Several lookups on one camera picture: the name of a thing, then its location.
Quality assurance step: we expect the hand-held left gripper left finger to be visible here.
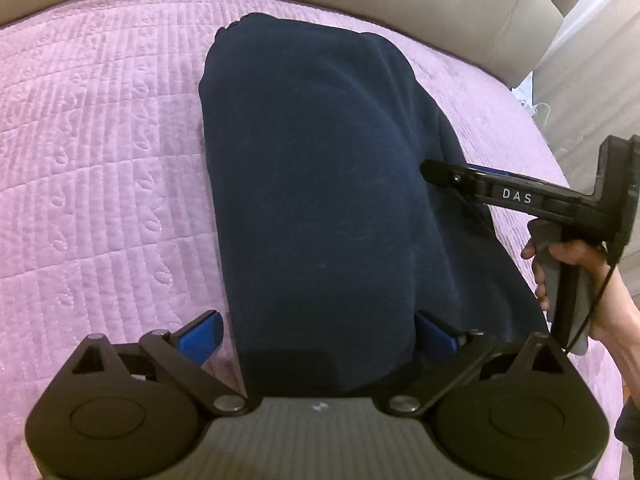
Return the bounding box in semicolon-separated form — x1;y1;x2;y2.
70;310;249;417

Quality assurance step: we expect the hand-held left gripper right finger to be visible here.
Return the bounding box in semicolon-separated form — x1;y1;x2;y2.
387;311;571;417

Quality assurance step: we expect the navy garment with white stripes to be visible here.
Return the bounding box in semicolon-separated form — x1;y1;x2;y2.
197;11;551;398

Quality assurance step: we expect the person's right forearm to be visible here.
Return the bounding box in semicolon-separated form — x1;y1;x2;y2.
597;265;640;396

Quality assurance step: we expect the person's right hand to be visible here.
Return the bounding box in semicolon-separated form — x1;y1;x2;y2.
521;240;623;343

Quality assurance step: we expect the pink quilted bedspread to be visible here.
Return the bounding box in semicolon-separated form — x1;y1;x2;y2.
0;0;626;480

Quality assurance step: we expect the person's dark clothing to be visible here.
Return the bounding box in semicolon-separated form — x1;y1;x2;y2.
614;400;640;461

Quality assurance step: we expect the white cable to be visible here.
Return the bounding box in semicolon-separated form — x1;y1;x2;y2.
511;67;553;128

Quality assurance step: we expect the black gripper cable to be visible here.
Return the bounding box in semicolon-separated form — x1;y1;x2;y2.
562;220;633;353

